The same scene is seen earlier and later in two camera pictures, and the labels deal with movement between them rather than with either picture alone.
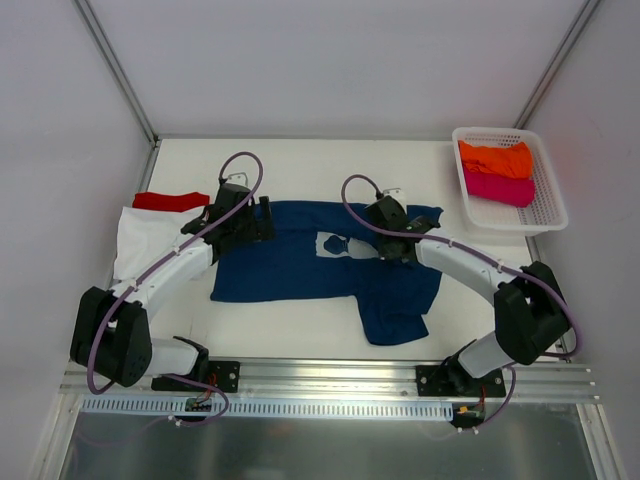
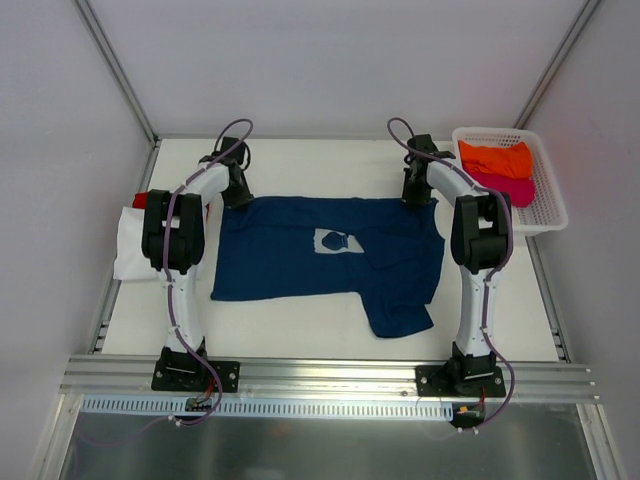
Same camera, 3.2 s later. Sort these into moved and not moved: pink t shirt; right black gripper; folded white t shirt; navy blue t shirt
Moved: right black gripper
Not moved: pink t shirt; folded white t shirt; navy blue t shirt
